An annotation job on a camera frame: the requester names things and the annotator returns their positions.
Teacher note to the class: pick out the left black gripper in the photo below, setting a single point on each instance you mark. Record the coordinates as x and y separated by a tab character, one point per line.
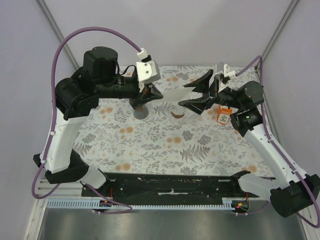
150	93

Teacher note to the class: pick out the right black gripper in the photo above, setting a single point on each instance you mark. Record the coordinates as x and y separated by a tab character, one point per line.
198	105

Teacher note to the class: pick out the clear glass cup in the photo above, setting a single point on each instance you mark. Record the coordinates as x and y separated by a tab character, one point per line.
177	108

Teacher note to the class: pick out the orange coffee filter box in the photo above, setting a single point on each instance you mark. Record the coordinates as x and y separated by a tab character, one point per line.
223	114

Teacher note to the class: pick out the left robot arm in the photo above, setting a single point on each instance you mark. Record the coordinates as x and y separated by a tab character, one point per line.
75	97

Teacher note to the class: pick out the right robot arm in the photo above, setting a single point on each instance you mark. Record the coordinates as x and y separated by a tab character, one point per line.
293	188

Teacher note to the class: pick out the small glass beaker brown band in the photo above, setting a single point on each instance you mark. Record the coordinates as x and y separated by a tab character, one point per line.
177	115

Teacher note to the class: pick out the floral patterned table mat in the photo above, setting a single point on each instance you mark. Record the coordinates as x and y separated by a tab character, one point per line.
113	140

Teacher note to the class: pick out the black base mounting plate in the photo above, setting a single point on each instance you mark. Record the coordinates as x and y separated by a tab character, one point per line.
170	190

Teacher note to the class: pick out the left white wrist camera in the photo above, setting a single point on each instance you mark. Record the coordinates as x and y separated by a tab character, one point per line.
147	69

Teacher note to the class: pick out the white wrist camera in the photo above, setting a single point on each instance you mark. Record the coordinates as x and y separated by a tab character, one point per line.
223	71
147	69

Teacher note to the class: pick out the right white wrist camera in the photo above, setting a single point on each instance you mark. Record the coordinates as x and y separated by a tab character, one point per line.
223	71

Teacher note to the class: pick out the aluminium rail frame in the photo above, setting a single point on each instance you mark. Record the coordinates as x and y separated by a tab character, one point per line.
70	190

